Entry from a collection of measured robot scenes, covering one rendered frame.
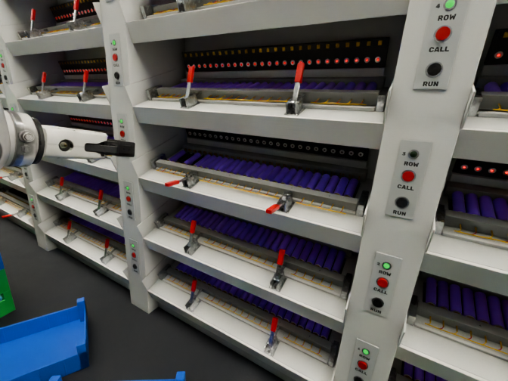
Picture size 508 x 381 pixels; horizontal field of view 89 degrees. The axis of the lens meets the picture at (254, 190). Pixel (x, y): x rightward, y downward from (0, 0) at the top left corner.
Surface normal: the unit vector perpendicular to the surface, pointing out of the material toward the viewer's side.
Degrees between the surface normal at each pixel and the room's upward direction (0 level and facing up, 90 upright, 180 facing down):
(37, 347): 0
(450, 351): 20
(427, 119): 90
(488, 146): 111
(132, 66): 90
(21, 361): 0
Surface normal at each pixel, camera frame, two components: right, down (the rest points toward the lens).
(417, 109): -0.50, 0.23
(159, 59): 0.87, 0.19
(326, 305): -0.12, -0.81
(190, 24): -0.49, 0.55
